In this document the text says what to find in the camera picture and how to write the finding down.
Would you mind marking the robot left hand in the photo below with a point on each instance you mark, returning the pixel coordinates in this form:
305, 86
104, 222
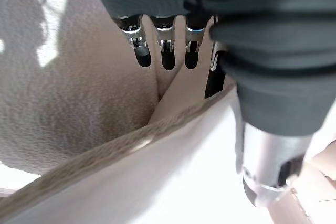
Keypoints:
275, 51

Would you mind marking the beige fleece blanket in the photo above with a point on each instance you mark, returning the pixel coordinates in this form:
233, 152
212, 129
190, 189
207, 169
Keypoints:
78, 98

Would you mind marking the white bed sheet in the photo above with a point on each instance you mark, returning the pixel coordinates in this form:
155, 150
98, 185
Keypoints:
170, 187

